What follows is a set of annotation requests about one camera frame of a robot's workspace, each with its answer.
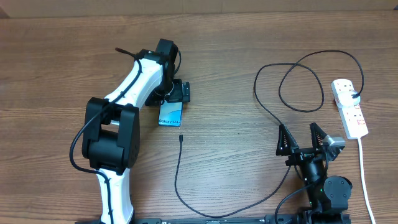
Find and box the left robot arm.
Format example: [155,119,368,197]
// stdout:
[78,39,190,223]

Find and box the white charger plug adapter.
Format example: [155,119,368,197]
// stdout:
[335,91,361,108]

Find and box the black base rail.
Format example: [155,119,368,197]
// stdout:
[74,213,352,224]

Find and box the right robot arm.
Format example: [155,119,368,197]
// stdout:
[273,123,353,223]

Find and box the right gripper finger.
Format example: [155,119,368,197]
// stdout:
[310,123,327,152]
[276,124,299,156]

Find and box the white power strip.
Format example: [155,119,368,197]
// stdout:
[331,79,369,139]

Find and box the Samsung Galaxy smartphone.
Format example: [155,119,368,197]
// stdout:
[158,101,183,127]

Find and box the white power strip cord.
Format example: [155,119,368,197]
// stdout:
[357,138,376,224]

